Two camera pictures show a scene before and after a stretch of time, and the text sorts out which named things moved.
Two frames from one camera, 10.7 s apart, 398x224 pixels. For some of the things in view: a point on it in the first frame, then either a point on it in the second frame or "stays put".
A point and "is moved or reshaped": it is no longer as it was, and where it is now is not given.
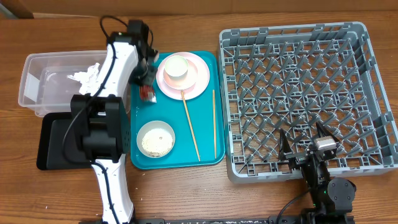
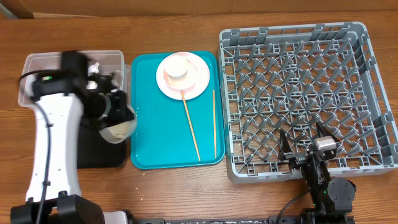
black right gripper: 321,130 stays put
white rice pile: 157,142 is moved or reshaped
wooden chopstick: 190,124 stays put
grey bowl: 152,125 is moved or reshaped
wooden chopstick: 214,120 stays put
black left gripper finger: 138,74 → 118,110
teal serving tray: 199,124 stays put
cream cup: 176,67 stays put
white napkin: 88,79 stays put
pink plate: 182,71 stays put
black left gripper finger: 152,73 → 104,83
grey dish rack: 291,78 stays put
